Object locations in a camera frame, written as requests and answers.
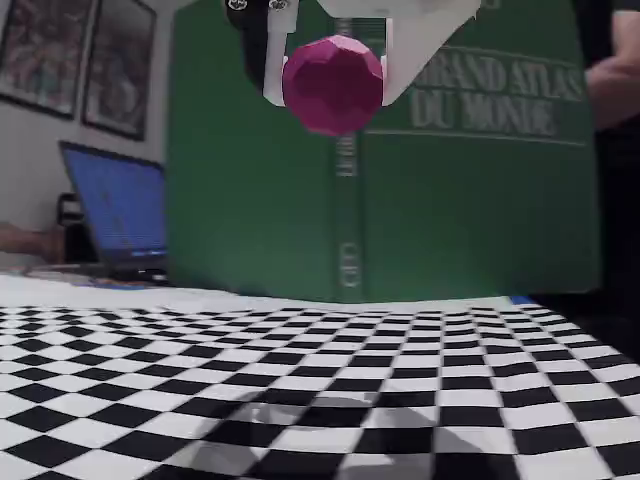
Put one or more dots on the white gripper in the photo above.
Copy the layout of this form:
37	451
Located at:
400	15

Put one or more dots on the pink faceted ball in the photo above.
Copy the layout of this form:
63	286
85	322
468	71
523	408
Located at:
332	85

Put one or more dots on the person bare forearm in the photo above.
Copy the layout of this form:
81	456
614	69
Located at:
620	70
30	242

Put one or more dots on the green atlas book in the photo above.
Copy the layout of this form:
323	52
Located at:
450	210

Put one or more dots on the laptop with blue screen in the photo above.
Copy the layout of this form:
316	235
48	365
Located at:
120	205

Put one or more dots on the blue tape strip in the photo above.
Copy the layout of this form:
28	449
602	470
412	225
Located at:
521	300

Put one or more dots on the person in black clothes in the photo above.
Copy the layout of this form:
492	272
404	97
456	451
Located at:
622	200

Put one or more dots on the black white checkered mat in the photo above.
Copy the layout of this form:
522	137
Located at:
200	375

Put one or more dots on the framed wall picture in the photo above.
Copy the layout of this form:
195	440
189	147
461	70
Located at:
120	70
45	55

